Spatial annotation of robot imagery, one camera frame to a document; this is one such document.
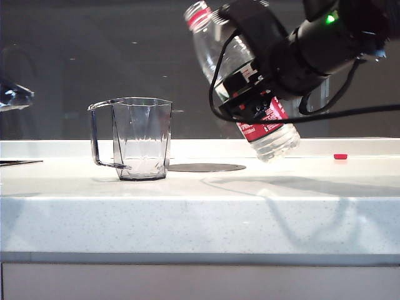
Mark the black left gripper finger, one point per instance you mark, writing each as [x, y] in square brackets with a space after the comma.
[15, 98]

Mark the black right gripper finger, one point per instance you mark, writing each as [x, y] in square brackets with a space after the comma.
[247, 101]
[256, 22]

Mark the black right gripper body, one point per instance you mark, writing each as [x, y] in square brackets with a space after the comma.
[290, 68]

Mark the mineral water bottle red label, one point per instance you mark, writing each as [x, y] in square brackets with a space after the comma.
[275, 143]

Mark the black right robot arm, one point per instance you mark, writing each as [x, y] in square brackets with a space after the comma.
[343, 40]

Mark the red bottle cap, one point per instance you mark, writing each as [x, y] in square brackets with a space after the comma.
[340, 157]

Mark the clear faceted plastic mug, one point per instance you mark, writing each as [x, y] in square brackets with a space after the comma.
[142, 147]

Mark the black rectangular sink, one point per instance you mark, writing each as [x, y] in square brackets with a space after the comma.
[17, 162]

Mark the round black countertop disc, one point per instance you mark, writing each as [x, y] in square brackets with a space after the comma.
[207, 167]

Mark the grey cabinet front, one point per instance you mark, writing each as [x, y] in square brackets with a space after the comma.
[200, 282]

